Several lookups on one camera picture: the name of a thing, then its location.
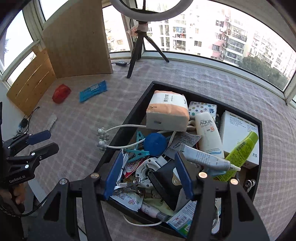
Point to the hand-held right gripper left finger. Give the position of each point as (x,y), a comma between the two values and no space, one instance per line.
(113,176)

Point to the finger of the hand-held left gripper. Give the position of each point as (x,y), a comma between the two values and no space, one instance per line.
(39,137)
(46,150)

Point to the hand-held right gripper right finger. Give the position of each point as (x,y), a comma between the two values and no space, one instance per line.
(185,178)

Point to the orange white sachet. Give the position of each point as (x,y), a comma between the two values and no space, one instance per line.
(128,201)
(133,168)

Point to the large metal clip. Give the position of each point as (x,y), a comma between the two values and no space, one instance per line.
(129,191)

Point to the teal clothes peg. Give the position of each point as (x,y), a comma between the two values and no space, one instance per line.
(136,155)
(140,139)

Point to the grey sachet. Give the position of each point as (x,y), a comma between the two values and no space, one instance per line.
(185,142)

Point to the beige paper pouch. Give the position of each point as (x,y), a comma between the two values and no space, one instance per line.
(155,201)

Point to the blue white barcode packet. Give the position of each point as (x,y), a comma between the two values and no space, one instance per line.
(181,220)

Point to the blue round case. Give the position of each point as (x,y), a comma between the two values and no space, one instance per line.
(155,143)

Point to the white sunscreen tube blue cap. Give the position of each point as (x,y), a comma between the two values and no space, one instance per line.
(209,134)

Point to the black container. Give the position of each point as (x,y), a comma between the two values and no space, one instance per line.
(129,120)

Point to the orange white tissue pack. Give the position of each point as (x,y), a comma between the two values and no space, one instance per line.
(166,111)

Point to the person's left forearm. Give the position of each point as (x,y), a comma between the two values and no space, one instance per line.
(9,224)

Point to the person's left hand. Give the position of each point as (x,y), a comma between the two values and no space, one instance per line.
(16,194)

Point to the black pouch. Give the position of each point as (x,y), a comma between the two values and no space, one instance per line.
(166,183)

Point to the black charger plug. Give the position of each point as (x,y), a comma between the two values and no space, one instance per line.
(24,122)

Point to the white round plastic base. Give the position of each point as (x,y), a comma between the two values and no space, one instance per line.
(144,172)

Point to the red pouch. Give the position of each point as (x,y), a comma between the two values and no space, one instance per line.
(61,93)

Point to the wooden slat board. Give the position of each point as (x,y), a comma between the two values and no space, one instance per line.
(30,85)

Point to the green tube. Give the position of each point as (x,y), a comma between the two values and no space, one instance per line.
(242,150)

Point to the blue flat packet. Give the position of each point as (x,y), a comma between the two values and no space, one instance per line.
(93,91)

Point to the star print tissue pack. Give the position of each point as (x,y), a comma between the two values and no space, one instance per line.
(202,109)

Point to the white cardboard box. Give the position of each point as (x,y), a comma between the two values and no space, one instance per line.
(238,129)

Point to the light wooden panel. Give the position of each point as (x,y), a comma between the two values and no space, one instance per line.
(76,41)

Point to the black inline remote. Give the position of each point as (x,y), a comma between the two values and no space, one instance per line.
(120,63)

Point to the black tripod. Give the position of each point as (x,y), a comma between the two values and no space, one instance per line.
(136,51)

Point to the pink paper tag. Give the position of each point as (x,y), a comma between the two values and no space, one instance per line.
(138,27)

